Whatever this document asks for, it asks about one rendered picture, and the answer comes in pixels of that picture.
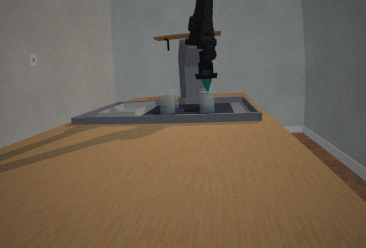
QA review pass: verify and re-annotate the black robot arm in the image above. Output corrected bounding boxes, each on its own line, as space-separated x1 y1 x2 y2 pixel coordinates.
185 0 217 75

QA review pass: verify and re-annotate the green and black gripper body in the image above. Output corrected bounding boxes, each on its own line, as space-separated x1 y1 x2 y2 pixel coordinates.
195 73 217 79

